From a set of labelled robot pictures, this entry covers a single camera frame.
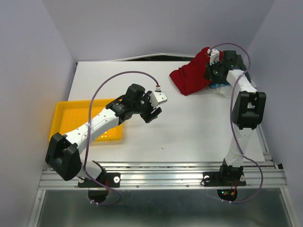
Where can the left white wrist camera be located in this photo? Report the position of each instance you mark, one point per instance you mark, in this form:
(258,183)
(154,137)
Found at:
(157,98)

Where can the blue floral skirt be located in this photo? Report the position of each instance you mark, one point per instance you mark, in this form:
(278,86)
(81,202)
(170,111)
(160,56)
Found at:
(217,85)

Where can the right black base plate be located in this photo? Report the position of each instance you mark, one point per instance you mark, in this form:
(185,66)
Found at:
(227,185)

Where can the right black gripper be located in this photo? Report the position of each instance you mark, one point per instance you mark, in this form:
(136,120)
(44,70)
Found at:
(209,74)

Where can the dark grey dotted skirt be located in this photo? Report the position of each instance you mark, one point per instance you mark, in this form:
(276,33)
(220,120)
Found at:
(243,67)

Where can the aluminium mounting rail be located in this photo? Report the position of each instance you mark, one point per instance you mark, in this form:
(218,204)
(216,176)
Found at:
(188,175)

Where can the red skirt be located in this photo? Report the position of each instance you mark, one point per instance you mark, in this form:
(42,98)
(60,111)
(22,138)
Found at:
(190,78)

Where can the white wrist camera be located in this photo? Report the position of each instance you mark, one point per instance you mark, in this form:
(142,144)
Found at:
(157,98)
(214,56)

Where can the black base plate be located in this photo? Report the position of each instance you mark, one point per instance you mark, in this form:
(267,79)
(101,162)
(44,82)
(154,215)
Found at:
(103,193)
(227,185)

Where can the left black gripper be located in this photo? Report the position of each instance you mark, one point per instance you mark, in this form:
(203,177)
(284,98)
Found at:
(148,117)

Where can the white paper sheet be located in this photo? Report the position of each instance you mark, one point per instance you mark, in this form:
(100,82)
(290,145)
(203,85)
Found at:
(225,91)

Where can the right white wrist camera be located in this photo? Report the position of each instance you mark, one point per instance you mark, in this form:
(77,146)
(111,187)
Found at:
(214,56)

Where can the yellow plastic tray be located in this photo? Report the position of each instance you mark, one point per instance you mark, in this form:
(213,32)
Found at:
(70,115)

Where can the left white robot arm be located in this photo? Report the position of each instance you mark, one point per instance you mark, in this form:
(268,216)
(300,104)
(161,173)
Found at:
(63,154)

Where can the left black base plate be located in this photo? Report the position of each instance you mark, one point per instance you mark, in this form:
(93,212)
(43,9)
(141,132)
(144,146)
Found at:
(103,193)

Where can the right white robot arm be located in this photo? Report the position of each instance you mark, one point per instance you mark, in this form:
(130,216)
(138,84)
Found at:
(246,113)

